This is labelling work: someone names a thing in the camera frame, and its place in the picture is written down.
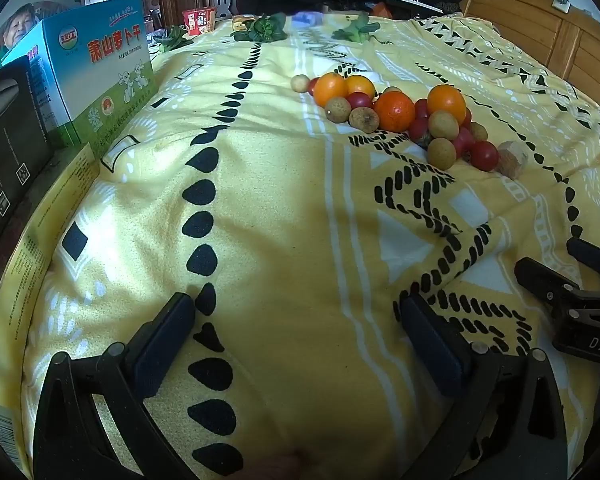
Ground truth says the pile of mixed fruit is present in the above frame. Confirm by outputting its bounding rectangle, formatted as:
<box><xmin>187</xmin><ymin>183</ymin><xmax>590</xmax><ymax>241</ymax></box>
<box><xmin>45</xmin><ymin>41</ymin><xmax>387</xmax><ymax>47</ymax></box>
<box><xmin>291</xmin><ymin>74</ymin><xmax>489</xmax><ymax>172</ymax></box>

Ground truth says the green leafy vegetable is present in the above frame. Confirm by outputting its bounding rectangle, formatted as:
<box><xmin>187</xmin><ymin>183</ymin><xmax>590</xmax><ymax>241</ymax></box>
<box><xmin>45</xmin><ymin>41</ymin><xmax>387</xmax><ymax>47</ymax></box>
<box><xmin>152</xmin><ymin>24</ymin><xmax>193</xmax><ymax>53</ymax></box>
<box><xmin>230</xmin><ymin>12</ymin><xmax>288</xmax><ymax>43</ymax></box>
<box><xmin>331</xmin><ymin>14</ymin><xmax>387</xmax><ymax>45</ymax></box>

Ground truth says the deep orange mandarin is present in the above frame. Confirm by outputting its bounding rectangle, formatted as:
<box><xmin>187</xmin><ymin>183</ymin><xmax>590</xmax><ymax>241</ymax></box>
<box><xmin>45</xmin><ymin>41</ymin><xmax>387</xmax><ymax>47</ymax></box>
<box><xmin>374</xmin><ymin>90</ymin><xmax>417</xmax><ymax>132</ymax></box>

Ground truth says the yellow patterned blanket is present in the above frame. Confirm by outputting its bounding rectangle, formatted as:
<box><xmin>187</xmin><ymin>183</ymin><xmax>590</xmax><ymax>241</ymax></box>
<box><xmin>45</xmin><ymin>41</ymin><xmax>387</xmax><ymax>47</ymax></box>
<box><xmin>22</xmin><ymin>12</ymin><xmax>600</xmax><ymax>480</ymax></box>

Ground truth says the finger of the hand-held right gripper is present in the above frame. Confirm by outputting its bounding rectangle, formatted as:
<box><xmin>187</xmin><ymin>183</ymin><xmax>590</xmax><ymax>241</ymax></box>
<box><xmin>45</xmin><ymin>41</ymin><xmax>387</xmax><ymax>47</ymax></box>
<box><xmin>514</xmin><ymin>256</ymin><xmax>582</xmax><ymax>307</ymax></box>
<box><xmin>566</xmin><ymin>236</ymin><xmax>600</xmax><ymax>291</ymax></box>

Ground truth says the wooden headboard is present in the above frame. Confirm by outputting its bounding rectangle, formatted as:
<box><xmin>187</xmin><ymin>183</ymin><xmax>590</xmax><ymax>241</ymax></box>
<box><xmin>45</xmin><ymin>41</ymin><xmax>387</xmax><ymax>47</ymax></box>
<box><xmin>462</xmin><ymin>0</ymin><xmax>600</xmax><ymax>111</ymax></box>

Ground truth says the black cardboard box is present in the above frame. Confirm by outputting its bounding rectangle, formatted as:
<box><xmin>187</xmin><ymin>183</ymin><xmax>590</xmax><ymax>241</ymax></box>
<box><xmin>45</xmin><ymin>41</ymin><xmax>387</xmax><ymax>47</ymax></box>
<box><xmin>0</xmin><ymin>55</ymin><xmax>56</xmax><ymax>247</ymax></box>

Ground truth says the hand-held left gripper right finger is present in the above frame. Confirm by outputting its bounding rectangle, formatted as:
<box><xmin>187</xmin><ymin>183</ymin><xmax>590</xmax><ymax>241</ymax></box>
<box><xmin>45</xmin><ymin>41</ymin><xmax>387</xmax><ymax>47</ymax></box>
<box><xmin>399</xmin><ymin>292</ymin><xmax>568</xmax><ymax>480</ymax></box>

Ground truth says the blue and green cardboard box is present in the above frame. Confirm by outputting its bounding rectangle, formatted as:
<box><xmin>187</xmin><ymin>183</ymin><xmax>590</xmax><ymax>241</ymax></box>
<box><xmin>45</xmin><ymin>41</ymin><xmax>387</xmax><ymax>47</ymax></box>
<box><xmin>1</xmin><ymin>0</ymin><xmax>156</xmax><ymax>150</ymax></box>

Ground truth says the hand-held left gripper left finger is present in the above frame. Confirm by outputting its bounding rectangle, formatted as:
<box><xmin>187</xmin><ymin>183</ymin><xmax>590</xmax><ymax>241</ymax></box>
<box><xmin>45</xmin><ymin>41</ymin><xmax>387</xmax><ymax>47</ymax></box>
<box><xmin>32</xmin><ymin>291</ymin><xmax>201</xmax><ymax>480</ymax></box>

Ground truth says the small yellow-orange citrus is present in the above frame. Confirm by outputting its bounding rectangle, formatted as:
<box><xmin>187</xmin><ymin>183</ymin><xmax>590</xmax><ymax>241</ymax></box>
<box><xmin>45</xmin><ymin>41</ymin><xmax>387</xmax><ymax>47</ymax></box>
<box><xmin>312</xmin><ymin>73</ymin><xmax>349</xmax><ymax>108</ymax></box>
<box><xmin>346</xmin><ymin>75</ymin><xmax>377</xmax><ymax>98</ymax></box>
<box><xmin>426</xmin><ymin>84</ymin><xmax>467</xmax><ymax>123</ymax></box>

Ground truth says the blue packet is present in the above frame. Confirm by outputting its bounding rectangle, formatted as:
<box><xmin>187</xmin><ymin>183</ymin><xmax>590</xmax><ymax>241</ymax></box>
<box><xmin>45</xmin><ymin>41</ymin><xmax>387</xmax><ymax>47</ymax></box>
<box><xmin>292</xmin><ymin>10</ymin><xmax>326</xmax><ymax>27</ymax></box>

